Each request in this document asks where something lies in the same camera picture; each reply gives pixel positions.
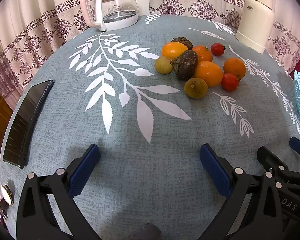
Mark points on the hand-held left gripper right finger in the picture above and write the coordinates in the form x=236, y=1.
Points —
x=215, y=172

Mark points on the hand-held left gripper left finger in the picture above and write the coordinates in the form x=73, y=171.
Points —
x=86, y=170

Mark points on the red cherry tomato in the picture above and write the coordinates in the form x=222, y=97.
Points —
x=229, y=82
x=217, y=49

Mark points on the green round fruit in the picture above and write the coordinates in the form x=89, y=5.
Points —
x=195, y=88
x=163, y=65

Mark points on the orange tangerine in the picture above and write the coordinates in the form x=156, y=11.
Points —
x=234, y=67
x=205, y=53

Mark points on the smooth yellow orange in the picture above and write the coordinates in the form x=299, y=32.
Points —
x=172, y=50
x=208, y=73

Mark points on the dark brown passion fruit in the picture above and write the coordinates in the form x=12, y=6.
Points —
x=183, y=42
x=186, y=65

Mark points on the grey leaf print tablecloth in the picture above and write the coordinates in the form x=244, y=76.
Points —
x=165, y=135

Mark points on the black smartphone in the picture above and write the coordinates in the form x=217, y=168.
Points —
x=25, y=120

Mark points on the gold wristwatch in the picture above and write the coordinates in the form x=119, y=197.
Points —
x=6, y=193

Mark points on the cream thermos flask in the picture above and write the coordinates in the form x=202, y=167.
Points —
x=255, y=25

